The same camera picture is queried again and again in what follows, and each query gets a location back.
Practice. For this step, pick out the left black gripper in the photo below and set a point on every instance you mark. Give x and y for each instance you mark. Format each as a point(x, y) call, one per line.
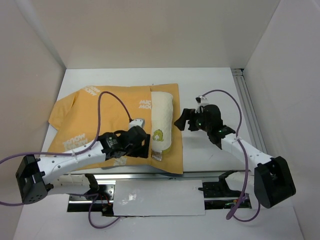
point(142, 150)

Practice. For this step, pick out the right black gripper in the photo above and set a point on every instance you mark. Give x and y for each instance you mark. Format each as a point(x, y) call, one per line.
point(186, 114)

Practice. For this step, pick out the cream quilted pillow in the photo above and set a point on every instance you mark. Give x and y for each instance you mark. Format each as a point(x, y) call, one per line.
point(161, 123)

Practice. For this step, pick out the orange pillowcase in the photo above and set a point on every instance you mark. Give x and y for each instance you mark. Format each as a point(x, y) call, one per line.
point(78, 116)

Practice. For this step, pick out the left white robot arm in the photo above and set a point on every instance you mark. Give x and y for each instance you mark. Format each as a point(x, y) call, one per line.
point(39, 177)

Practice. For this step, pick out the white cover plate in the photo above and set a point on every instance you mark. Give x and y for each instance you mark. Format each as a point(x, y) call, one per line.
point(152, 198)

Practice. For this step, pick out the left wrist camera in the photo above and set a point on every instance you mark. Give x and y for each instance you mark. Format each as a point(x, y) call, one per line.
point(138, 122)

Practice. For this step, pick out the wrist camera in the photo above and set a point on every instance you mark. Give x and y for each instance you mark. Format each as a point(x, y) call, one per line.
point(202, 101)
point(138, 122)

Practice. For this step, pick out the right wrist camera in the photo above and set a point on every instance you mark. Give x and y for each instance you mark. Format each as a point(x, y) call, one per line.
point(202, 101)

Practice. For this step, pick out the aluminium mounting rail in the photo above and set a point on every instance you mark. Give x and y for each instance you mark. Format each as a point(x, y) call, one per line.
point(214, 185)

